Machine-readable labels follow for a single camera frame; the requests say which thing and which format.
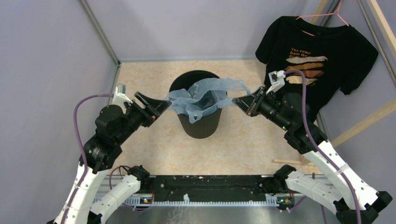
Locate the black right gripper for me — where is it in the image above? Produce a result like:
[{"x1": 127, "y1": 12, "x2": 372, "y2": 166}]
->
[{"x1": 232, "y1": 86, "x2": 291, "y2": 131}]

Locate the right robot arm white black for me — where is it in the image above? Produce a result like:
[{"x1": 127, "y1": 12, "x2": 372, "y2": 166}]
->
[{"x1": 232, "y1": 87, "x2": 392, "y2": 224}]

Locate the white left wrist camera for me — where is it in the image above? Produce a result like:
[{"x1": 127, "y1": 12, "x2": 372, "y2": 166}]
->
[{"x1": 112, "y1": 83, "x2": 132, "y2": 110}]

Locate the wooden frame bar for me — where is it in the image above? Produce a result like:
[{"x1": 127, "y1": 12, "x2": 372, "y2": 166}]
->
[{"x1": 331, "y1": 98, "x2": 396, "y2": 147}]

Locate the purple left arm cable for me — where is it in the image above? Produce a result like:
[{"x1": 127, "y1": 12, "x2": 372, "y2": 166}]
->
[{"x1": 59, "y1": 94, "x2": 115, "y2": 224}]

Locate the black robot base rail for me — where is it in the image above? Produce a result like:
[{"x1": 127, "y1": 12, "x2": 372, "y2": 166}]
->
[{"x1": 123, "y1": 175, "x2": 301, "y2": 211}]

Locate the black plastic trash bin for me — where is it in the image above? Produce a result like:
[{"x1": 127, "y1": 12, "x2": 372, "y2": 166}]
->
[{"x1": 169, "y1": 70, "x2": 222, "y2": 139}]

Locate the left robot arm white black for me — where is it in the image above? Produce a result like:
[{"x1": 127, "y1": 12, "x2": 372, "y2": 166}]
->
[{"x1": 50, "y1": 91, "x2": 171, "y2": 224}]

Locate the light blue plastic trash bag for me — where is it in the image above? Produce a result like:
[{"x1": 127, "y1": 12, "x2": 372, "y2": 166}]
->
[{"x1": 166, "y1": 78, "x2": 251, "y2": 124}]

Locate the black printed t-shirt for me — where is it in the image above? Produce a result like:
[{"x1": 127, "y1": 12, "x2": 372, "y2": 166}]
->
[{"x1": 255, "y1": 16, "x2": 379, "y2": 121}]

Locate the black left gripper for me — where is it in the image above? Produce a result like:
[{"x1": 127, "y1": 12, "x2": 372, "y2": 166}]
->
[{"x1": 116, "y1": 90, "x2": 172, "y2": 143}]

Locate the pink wire clothes hanger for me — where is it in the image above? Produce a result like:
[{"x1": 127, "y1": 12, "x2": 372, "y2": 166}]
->
[{"x1": 296, "y1": 0, "x2": 350, "y2": 26}]

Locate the wooden stick on floor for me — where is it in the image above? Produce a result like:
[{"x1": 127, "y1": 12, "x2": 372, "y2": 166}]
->
[{"x1": 272, "y1": 159, "x2": 316, "y2": 167}]

